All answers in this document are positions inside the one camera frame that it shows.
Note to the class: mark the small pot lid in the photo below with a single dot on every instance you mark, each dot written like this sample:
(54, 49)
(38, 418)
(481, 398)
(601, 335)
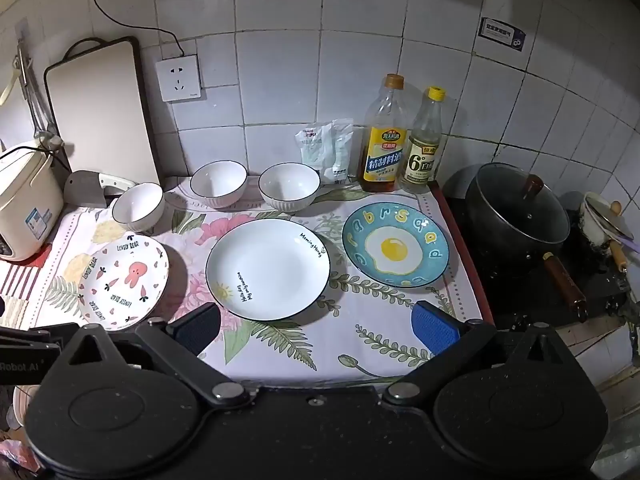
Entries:
(607, 215)

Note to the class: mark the clear vinegar bottle yellow cap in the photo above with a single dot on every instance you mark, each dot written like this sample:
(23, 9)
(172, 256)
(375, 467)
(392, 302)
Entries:
(422, 160)

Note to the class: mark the beige rice cooker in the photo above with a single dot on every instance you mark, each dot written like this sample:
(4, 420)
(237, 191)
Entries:
(25, 200)

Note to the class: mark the white cutting board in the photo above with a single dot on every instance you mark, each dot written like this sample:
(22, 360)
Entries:
(100, 120)

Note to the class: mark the white plastic packet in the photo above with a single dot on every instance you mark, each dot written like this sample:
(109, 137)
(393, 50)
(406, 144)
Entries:
(341, 152)

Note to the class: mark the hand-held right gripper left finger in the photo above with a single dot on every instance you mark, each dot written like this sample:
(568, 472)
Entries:
(197, 327)

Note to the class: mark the white plate sun print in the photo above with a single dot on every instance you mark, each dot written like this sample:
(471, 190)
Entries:
(267, 260)

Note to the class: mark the rabbit print plate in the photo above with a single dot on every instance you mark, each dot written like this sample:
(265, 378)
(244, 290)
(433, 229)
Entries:
(125, 280)

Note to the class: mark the white enamel pot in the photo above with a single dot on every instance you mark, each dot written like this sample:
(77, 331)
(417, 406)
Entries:
(592, 232)

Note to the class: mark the white packet red mark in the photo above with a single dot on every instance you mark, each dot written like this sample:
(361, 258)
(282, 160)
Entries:
(311, 150)

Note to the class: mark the blue egg print plate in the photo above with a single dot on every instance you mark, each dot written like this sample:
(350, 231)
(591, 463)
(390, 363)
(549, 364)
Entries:
(395, 250)

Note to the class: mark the red striped cloth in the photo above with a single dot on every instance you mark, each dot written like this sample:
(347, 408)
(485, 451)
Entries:
(20, 280)

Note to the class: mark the floral tablecloth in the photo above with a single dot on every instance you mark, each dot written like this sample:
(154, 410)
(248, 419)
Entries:
(320, 345)

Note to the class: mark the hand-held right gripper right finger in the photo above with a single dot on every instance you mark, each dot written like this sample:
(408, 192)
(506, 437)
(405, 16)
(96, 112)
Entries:
(432, 330)

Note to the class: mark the white bowl dark rim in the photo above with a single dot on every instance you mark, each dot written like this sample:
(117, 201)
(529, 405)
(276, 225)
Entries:
(218, 180)
(289, 182)
(137, 205)

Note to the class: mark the dark wall sticker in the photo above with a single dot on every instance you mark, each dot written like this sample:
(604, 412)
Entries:
(500, 35)

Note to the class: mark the black gas stove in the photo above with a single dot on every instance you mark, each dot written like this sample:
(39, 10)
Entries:
(600, 295)

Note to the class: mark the glass wok lid brown knob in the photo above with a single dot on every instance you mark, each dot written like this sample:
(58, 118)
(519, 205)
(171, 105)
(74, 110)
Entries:
(505, 205)

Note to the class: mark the yellow label cooking wine bottle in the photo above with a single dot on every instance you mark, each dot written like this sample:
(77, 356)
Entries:
(382, 160)

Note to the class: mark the hanging pale utensil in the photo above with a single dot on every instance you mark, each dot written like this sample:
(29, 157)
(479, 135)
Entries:
(10, 87)

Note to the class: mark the white wall socket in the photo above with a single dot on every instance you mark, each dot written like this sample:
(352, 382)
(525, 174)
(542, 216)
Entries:
(179, 77)

